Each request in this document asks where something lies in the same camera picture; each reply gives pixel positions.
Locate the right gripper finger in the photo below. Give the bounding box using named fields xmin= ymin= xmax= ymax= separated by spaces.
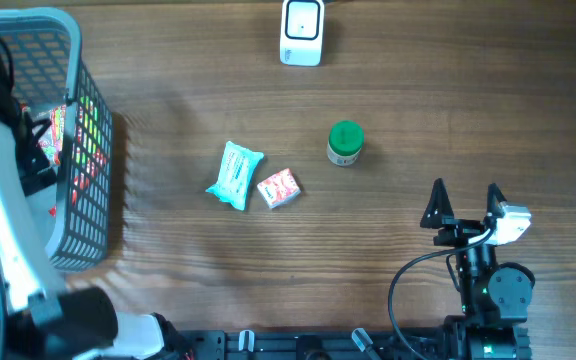
xmin=420 ymin=178 xmax=455 ymax=229
xmin=486 ymin=183 xmax=507 ymax=218

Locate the Haribo gummy candy bag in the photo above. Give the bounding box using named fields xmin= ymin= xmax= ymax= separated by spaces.
xmin=20 ymin=103 xmax=66 ymax=167

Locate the green lid jar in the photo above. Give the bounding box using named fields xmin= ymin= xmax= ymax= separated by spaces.
xmin=327 ymin=120 xmax=365 ymax=166

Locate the small red white box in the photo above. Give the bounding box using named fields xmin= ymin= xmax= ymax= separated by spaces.
xmin=257 ymin=168 xmax=301 ymax=209

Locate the teal tissue packet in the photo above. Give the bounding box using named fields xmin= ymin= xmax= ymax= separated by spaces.
xmin=206 ymin=141 xmax=265 ymax=211

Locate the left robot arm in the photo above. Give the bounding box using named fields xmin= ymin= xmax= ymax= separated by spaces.
xmin=0 ymin=8 xmax=191 ymax=359

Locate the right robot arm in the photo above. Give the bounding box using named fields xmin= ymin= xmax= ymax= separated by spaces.
xmin=420 ymin=179 xmax=536 ymax=359

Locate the white barcode scanner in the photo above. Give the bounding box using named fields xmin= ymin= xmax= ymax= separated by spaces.
xmin=279 ymin=0 xmax=325 ymax=67

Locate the grey plastic shopping basket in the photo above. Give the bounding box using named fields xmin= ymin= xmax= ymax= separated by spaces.
xmin=0 ymin=8 xmax=113 ymax=272

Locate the right black cable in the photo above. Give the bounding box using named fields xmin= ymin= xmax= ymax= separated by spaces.
xmin=387 ymin=225 xmax=497 ymax=360

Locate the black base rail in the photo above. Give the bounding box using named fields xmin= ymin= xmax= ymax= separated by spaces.
xmin=167 ymin=327 xmax=533 ymax=360

